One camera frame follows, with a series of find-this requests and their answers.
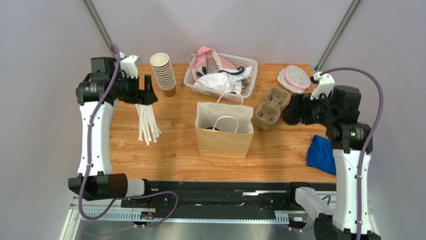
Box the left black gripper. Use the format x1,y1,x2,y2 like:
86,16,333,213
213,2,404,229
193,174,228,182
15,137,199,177
111,72,159,106

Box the paper bag with handles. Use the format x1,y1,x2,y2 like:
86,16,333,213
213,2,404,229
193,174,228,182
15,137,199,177
195,93,254,159

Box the black coffee cup lid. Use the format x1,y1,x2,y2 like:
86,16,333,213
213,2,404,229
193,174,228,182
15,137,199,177
206,126,220,131

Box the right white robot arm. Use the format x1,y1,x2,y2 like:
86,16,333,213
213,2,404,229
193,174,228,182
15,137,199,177
282,85,380,240

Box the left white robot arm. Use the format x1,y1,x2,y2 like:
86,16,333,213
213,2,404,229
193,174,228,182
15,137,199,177
68,55,158,201

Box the stack of pulp cup carriers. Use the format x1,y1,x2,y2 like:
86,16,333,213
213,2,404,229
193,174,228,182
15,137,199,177
253,87,291,131

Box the pile of wrapped straws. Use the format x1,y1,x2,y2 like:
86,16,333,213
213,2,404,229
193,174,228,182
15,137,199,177
135,104,162,146

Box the stack of paper cups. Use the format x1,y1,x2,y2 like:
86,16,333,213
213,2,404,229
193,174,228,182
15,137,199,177
149,52,177,98

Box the blue cloth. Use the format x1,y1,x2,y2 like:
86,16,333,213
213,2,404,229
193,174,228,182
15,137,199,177
306,135,337,176

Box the white crumpled plastic bag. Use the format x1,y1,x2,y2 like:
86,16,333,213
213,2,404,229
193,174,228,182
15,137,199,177
193,66,253,94

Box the white plastic basket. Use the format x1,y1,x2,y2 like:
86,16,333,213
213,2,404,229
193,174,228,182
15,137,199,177
183,53,259,103

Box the pink plastic bag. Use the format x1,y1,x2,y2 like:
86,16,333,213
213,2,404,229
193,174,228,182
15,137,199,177
187,46,237,78

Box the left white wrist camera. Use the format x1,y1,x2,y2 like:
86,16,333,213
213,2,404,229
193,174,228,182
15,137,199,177
119,52,142,79

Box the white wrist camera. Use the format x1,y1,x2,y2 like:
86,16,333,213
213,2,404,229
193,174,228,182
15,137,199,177
119,52,142,79
310,71,336,100

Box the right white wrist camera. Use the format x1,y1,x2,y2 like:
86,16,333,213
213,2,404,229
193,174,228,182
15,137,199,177
310,71,336,100

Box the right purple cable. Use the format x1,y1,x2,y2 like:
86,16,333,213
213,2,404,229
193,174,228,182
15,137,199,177
288,67,384,240

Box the purple cable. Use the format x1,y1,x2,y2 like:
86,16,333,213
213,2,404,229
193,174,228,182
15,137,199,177
77,43,179,229
288,67,384,240

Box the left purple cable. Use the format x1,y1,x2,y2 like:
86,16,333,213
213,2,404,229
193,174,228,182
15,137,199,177
77,43,179,229

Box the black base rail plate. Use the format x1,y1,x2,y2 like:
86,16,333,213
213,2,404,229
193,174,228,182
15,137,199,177
117,180,336,220

